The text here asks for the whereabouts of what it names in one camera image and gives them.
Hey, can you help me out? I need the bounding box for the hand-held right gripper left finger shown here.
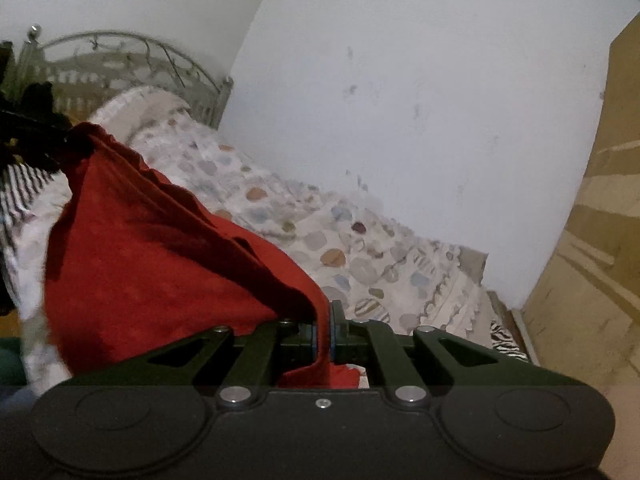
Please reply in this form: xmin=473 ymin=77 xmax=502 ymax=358
xmin=122 ymin=305 xmax=322 ymax=407

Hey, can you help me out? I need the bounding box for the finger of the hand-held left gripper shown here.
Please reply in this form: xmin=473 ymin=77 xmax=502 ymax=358
xmin=0 ymin=107 xmax=96 ymax=170

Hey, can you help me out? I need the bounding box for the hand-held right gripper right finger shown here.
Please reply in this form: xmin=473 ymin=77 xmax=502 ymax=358
xmin=327 ymin=300 xmax=507 ymax=405

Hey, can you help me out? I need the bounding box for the red long-sleeved shirt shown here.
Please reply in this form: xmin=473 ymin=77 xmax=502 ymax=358
xmin=42 ymin=121 xmax=368 ymax=392

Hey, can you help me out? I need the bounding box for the black and white striped bedsheet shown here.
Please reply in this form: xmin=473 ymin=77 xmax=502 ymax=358
xmin=0 ymin=165 xmax=532 ymax=362

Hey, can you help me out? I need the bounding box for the beige pillow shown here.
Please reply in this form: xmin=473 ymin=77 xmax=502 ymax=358
xmin=95 ymin=85 xmax=193 ymax=143

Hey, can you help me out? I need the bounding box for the metal scrollwork headboard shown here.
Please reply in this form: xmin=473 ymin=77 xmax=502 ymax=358
xmin=15 ymin=22 xmax=235 ymax=128

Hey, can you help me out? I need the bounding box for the dotted fleece blanket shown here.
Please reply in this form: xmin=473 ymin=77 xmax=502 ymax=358
xmin=7 ymin=85 xmax=501 ymax=393

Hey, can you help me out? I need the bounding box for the plywood wall board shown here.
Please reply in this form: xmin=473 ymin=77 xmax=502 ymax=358
xmin=520 ymin=25 xmax=640 ymax=386

